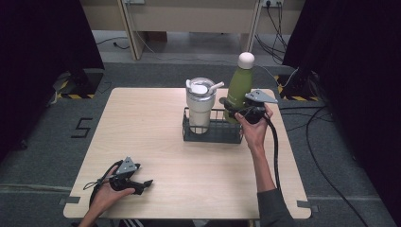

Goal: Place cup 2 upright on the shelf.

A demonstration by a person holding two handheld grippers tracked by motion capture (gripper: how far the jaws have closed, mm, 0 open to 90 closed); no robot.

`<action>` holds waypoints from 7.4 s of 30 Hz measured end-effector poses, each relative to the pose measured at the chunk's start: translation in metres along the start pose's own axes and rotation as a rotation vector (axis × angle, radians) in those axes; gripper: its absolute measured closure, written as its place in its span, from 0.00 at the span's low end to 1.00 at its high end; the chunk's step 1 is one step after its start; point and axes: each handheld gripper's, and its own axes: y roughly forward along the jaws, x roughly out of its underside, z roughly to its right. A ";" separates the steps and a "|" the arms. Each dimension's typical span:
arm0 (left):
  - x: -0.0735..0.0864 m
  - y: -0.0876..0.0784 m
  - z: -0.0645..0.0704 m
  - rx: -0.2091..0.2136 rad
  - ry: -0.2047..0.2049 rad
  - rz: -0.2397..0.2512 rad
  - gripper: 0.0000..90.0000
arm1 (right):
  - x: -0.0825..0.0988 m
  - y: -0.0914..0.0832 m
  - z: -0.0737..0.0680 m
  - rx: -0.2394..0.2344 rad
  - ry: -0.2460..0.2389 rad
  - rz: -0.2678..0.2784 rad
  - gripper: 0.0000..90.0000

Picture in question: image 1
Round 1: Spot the long black floor cable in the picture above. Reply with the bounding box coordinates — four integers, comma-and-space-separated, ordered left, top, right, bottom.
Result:
278, 105, 371, 227

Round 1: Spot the person's right hand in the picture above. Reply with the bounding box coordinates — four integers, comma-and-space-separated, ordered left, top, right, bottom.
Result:
235, 103, 274, 153

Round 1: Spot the bundle of black cables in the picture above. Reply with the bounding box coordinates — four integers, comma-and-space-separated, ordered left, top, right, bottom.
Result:
253, 3, 289, 64

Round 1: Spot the beige wooden desk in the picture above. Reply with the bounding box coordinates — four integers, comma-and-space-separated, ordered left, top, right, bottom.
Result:
79, 0, 306, 61

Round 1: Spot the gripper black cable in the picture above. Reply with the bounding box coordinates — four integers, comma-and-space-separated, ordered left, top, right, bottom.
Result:
264, 113, 282, 192
82, 159, 125, 206

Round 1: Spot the white wall power outlet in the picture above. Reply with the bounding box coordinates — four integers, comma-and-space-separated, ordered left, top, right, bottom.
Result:
262, 0, 285, 9

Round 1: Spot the green bottle with white cap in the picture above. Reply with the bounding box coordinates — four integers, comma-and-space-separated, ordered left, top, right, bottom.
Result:
224, 51, 255, 125

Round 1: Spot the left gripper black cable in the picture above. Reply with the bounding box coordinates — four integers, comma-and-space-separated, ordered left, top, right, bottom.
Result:
82, 159, 125, 206

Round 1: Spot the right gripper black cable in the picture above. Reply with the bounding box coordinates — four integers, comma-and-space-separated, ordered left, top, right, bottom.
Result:
264, 113, 282, 192

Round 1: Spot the black wire rack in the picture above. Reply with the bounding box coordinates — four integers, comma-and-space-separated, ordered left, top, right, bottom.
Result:
182, 106, 244, 145

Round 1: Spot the short black floor cable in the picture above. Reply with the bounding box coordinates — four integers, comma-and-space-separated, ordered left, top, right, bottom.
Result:
95, 36, 131, 51

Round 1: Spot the stand base with hazard tape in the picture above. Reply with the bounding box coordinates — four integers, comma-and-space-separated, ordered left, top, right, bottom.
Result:
272, 73, 320, 103
51, 67, 106, 100

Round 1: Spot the person's left hand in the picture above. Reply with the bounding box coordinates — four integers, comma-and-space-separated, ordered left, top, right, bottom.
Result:
91, 182, 136, 216

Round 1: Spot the white tumbler with straw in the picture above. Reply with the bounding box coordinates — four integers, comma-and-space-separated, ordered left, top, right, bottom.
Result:
184, 77, 225, 135

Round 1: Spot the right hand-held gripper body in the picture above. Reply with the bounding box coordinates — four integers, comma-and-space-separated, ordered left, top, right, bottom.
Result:
232, 89, 279, 125

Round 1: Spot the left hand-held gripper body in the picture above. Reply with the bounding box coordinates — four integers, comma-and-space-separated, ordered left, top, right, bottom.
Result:
108, 156, 141, 194

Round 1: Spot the grey tape strip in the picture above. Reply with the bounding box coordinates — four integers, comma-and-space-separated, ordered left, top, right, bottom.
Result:
296, 200, 320, 214
58, 195, 81, 206

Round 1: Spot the black curtain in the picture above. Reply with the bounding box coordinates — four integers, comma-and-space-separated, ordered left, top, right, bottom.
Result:
0, 0, 106, 164
281, 0, 401, 227

